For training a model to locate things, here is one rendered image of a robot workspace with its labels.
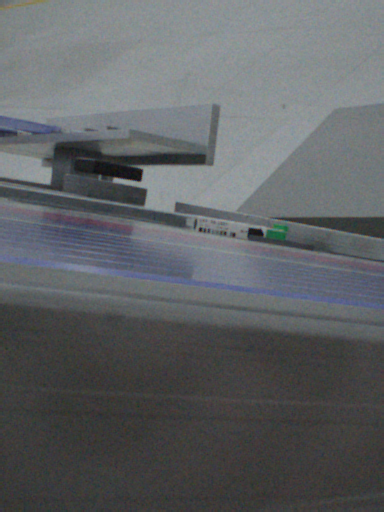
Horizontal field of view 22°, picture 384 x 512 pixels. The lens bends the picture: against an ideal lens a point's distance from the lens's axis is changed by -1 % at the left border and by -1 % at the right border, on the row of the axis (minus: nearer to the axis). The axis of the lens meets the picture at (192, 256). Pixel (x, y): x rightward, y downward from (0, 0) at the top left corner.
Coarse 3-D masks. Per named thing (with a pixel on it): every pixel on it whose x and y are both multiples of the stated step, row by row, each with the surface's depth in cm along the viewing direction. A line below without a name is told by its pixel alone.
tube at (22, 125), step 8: (0, 120) 106; (8, 120) 107; (16, 120) 108; (24, 120) 108; (8, 128) 108; (16, 128) 108; (24, 128) 108; (32, 128) 109; (40, 128) 109; (48, 128) 110; (56, 128) 111; (64, 128) 111
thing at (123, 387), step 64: (0, 320) 10; (64, 320) 10; (128, 320) 11; (192, 320) 11; (256, 320) 12; (320, 320) 12; (0, 384) 10; (64, 384) 10; (128, 384) 11; (192, 384) 11; (256, 384) 12; (320, 384) 12; (0, 448) 10; (64, 448) 11; (128, 448) 11; (192, 448) 11; (256, 448) 12; (320, 448) 13
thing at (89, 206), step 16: (0, 192) 61; (16, 192) 61; (32, 192) 62; (48, 192) 63; (64, 208) 63; (80, 208) 64; (96, 208) 64; (112, 208) 65; (128, 208) 66; (144, 208) 66; (160, 224) 67; (176, 224) 68; (192, 224) 69
